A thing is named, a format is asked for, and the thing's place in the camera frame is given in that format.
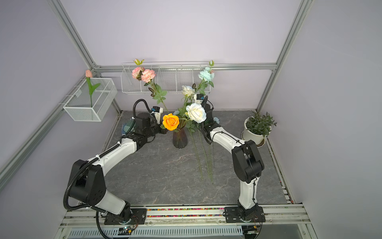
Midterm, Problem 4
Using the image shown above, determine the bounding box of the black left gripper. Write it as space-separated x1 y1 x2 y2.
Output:
145 119 173 138

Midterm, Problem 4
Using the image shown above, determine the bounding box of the dark red glass vase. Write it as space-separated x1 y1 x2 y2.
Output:
172 128 188 148

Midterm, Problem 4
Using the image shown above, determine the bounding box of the teal white rose spray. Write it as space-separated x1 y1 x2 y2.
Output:
175 60 215 131

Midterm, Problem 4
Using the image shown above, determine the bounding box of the light blue carnation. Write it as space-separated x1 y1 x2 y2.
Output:
213 117 220 124

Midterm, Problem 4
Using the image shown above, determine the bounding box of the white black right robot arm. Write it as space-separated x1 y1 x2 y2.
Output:
199 96 265 214

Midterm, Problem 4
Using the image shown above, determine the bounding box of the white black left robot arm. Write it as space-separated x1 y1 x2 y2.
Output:
63 106 165 221

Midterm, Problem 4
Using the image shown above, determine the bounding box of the orange rose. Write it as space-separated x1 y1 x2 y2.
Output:
161 114 180 132

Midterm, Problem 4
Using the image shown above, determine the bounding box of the pink rose spray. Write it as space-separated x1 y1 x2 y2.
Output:
131 59 169 112

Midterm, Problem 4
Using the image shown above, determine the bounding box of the pink tulip in basket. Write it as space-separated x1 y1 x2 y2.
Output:
85 70 100 107

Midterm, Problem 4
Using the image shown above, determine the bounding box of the potted green plant white pot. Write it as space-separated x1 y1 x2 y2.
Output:
242 110 277 147

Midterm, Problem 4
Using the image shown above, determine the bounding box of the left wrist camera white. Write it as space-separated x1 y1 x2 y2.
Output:
151 106 163 124

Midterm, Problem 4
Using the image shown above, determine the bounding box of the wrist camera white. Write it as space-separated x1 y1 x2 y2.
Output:
151 106 163 124
194 94 205 105

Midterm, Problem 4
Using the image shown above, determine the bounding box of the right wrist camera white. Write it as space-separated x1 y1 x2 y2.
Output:
194 94 205 105

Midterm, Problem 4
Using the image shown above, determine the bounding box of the white wire basket back wall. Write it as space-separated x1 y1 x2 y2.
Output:
121 61 209 94

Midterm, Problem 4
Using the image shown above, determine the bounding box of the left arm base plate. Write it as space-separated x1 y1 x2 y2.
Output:
104 208 147 225

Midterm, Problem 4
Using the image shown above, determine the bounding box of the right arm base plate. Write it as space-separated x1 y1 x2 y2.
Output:
223 204 266 223

